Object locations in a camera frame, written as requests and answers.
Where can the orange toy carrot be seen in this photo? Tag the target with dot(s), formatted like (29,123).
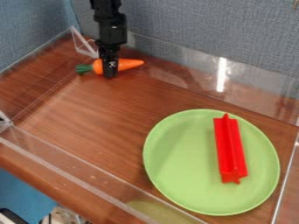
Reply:
(96,67)

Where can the clear acrylic front wall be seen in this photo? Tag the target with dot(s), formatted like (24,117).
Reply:
(91,191)

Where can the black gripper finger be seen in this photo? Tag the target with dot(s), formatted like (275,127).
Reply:
(109,65)

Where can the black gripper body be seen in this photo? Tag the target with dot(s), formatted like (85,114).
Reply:
(112,32)

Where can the red plastic block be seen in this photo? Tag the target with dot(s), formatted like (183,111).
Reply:
(232,164)

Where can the clear acrylic left wall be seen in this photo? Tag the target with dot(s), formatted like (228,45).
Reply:
(32,76)

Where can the clear acrylic wall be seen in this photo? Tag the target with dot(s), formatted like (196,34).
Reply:
(91,191)
(32,76)
(252,88)

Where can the green round plate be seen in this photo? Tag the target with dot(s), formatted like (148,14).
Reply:
(180,164)

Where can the clear acrylic corner bracket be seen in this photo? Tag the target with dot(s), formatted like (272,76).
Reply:
(84,46)

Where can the clear acrylic back wall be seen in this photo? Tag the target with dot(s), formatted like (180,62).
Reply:
(252,88)

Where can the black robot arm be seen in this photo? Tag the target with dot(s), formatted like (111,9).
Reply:
(104,8)

